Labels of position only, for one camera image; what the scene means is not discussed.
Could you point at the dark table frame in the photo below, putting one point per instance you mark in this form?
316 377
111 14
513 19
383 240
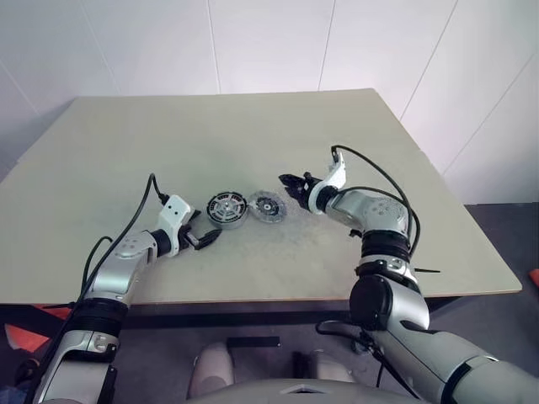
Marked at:
252 313

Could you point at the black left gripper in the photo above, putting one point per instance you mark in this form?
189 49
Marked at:
188 239

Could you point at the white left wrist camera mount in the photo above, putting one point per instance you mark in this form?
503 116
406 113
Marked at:
173 210

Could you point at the silver motor stator housing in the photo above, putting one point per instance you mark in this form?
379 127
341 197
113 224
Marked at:
215 223

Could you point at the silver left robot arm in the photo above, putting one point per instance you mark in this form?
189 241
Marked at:
113 273

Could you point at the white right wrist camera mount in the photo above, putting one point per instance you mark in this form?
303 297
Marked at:
337 174

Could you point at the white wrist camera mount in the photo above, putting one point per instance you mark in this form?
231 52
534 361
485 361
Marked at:
173 210
337 174

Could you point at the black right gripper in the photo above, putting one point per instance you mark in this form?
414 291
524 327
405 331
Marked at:
308 189

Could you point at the silver round metal disc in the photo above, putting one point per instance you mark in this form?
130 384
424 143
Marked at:
268 207

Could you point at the beige rounded shape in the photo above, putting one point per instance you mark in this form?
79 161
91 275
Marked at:
212 366
332 366

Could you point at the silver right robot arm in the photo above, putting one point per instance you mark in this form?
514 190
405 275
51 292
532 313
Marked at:
370 210

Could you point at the silver robot torso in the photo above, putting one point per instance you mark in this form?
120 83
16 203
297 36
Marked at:
295 393

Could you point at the black zip tie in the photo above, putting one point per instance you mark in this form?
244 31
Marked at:
427 270

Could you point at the silver spoked rotor wheel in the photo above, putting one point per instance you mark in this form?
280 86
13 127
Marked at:
226 206

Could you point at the black flat bracket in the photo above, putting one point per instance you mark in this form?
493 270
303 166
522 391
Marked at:
252 341

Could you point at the orange and black object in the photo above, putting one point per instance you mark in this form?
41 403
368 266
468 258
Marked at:
25 332

